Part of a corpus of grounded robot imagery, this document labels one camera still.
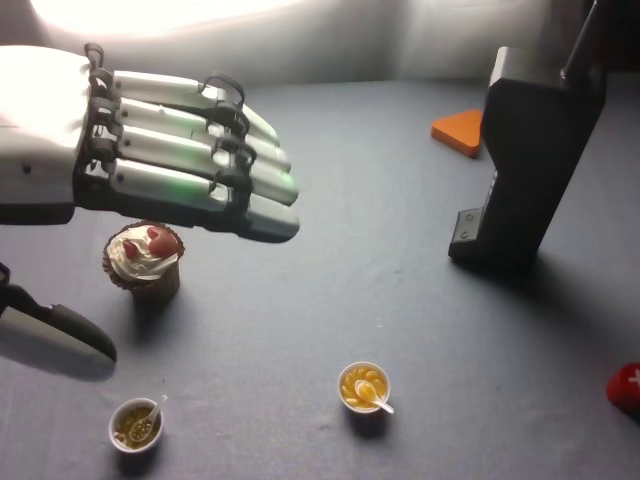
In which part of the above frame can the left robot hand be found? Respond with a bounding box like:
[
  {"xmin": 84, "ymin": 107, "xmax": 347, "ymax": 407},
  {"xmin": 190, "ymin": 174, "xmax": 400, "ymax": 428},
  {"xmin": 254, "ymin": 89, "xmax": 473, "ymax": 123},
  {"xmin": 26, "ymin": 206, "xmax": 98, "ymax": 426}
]
[{"xmin": 0, "ymin": 42, "xmax": 303, "ymax": 367}]

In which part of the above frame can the black walkie-talkie radio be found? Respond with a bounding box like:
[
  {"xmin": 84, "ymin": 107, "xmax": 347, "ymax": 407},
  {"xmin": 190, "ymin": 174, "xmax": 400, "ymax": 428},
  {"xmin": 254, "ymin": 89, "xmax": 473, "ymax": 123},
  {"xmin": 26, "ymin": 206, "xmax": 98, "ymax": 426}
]
[{"xmin": 448, "ymin": 0, "xmax": 617, "ymax": 274}]

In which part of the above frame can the toy cupcake with heart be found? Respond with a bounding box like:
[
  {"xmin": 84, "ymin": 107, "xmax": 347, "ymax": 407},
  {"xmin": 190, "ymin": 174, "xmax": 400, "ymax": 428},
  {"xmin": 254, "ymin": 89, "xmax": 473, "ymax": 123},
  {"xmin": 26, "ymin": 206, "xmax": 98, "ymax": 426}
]
[{"xmin": 102, "ymin": 219, "xmax": 185, "ymax": 304}]

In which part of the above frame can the small white toy spoon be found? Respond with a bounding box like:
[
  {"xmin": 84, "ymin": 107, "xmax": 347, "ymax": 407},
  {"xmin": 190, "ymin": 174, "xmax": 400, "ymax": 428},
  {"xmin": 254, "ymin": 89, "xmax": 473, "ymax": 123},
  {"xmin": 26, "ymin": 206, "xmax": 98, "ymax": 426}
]
[
  {"xmin": 128, "ymin": 394, "xmax": 169, "ymax": 442},
  {"xmin": 353, "ymin": 379, "xmax": 395, "ymax": 415}
]

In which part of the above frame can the grey table cloth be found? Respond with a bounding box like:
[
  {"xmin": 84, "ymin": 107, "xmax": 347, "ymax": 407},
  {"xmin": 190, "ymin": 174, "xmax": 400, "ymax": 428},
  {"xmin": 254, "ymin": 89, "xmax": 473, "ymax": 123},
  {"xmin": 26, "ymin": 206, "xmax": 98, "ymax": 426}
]
[{"xmin": 0, "ymin": 74, "xmax": 640, "ymax": 480}]

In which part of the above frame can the white backdrop sheet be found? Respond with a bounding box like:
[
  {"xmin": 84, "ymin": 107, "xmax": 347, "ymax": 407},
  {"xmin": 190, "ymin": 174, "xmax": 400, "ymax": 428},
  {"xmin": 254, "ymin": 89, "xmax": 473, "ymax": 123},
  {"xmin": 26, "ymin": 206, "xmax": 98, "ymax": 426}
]
[{"xmin": 0, "ymin": 0, "xmax": 640, "ymax": 94}]

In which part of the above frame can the toy bowl of green soup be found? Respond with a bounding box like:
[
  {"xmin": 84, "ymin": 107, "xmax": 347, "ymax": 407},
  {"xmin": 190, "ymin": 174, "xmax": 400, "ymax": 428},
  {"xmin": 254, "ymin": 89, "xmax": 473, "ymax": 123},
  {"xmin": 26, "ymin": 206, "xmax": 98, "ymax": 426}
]
[{"xmin": 108, "ymin": 397, "xmax": 165, "ymax": 454}]

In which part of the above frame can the toy bowl of orange slices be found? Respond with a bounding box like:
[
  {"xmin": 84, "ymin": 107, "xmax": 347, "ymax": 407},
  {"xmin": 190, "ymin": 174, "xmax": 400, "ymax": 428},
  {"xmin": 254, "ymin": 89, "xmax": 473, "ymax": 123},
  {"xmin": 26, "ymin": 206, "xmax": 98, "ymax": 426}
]
[{"xmin": 338, "ymin": 361, "xmax": 391, "ymax": 414}]

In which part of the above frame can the orange triangle block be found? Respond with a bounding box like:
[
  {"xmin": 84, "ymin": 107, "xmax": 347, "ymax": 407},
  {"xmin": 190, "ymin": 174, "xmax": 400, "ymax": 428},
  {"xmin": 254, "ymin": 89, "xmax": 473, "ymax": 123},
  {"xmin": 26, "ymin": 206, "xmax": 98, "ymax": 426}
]
[{"xmin": 431, "ymin": 108, "xmax": 485, "ymax": 160}]

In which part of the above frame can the red cylinder block white cross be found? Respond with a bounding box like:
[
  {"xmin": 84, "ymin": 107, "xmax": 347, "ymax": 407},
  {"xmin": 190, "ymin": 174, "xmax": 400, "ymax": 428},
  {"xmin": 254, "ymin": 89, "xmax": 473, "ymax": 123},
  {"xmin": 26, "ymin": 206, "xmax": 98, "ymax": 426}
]
[{"xmin": 606, "ymin": 362, "xmax": 640, "ymax": 416}]

